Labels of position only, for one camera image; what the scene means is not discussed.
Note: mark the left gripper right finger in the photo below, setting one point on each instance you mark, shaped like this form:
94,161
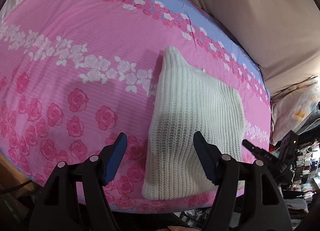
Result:
247,197

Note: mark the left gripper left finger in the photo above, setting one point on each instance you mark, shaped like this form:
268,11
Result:
73,196

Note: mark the red white black knit sweater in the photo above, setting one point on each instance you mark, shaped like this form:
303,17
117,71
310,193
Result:
188,100

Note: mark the pale floral hanging cloth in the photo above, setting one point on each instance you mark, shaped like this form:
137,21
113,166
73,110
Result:
291,107

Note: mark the pink floral bed sheet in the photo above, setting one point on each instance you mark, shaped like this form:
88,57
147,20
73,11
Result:
76,73

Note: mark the beige fabric backdrop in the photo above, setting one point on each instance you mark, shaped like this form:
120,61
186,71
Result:
281,36

